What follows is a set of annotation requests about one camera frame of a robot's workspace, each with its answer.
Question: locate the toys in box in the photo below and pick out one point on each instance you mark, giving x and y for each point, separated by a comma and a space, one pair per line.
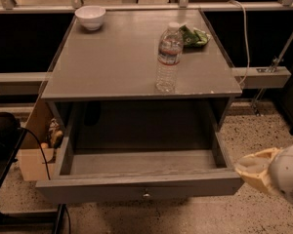
54, 136

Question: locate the grey drawer cabinet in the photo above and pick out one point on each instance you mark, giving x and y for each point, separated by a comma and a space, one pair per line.
108, 78

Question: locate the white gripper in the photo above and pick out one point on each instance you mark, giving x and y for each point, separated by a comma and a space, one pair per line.
289, 173

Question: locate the clear plastic water bottle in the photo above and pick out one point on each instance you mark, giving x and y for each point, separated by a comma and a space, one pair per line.
170, 48

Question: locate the grey top drawer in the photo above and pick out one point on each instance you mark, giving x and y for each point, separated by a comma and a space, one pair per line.
140, 182

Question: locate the green chip bag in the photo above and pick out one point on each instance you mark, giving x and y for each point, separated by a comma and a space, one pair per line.
194, 38

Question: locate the cardboard box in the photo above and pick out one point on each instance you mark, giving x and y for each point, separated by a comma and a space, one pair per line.
37, 163

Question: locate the black chair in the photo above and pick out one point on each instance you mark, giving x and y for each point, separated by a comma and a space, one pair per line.
11, 138

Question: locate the white bowl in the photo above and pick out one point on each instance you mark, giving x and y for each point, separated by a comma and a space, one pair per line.
90, 17

